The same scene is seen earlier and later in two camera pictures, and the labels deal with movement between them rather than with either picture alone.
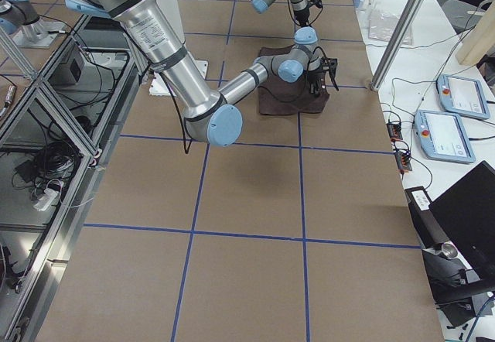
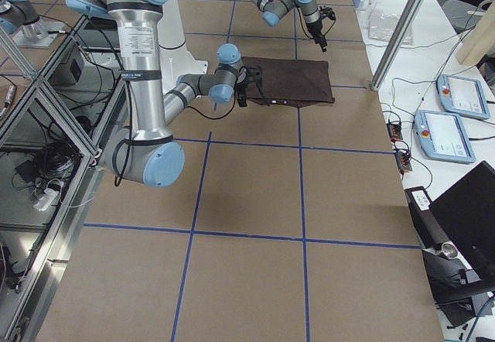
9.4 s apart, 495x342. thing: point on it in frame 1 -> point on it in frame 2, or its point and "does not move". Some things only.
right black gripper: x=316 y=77 -> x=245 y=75
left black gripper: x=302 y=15 -> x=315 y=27
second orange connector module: x=403 y=159 does not move
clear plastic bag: x=382 y=25 does not move
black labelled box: x=428 y=229 does not move
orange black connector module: x=394 y=131 does not move
